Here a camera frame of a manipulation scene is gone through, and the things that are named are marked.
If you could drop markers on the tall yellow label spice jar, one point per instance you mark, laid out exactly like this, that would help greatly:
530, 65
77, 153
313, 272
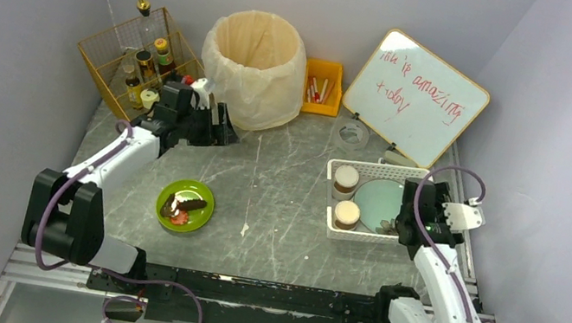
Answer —
145, 63

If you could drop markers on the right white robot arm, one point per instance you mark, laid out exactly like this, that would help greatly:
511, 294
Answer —
438, 265

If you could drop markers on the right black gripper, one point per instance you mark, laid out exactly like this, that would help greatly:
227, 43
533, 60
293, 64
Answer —
407, 224

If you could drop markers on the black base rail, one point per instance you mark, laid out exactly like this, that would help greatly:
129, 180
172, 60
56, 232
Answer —
169, 293

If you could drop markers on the red marker pen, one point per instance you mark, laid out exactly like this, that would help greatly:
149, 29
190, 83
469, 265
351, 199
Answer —
315, 90

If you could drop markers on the yellow wire basket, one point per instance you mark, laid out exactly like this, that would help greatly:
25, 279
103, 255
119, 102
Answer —
106, 54

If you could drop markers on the green plate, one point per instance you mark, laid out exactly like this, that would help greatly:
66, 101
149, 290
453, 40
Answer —
186, 189

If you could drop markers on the yellow plastic bin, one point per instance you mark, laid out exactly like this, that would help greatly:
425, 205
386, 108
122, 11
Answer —
329, 78

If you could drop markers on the dark sea cucumber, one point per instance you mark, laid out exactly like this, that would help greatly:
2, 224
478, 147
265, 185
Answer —
192, 204

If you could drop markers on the trash bin with bag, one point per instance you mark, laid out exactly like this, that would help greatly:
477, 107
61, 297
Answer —
257, 61

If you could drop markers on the steel lined mug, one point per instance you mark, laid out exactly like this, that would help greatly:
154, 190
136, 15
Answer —
346, 215

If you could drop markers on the light blue flower plate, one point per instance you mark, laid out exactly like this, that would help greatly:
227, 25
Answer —
379, 202

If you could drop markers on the white plastic basket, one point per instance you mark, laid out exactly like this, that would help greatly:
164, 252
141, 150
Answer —
367, 171

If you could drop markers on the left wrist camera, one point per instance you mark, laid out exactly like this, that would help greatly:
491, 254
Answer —
202, 87

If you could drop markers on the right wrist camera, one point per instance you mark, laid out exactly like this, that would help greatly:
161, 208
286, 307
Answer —
463, 216

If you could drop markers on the small yellow label bottle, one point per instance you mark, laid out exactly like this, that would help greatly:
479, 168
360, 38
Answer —
134, 89

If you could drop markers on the white mug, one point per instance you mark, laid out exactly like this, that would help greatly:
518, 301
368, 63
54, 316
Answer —
345, 181

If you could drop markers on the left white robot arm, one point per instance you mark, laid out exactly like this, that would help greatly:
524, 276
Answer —
65, 214

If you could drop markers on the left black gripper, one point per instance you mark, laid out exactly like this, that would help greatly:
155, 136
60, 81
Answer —
213, 125

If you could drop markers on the clear oil dispenser bottle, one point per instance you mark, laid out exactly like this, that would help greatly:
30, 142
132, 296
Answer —
147, 26

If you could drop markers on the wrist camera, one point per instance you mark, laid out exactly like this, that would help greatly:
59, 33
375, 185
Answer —
202, 87
463, 216

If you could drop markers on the whiteboard with red writing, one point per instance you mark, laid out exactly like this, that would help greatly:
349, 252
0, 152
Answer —
413, 99

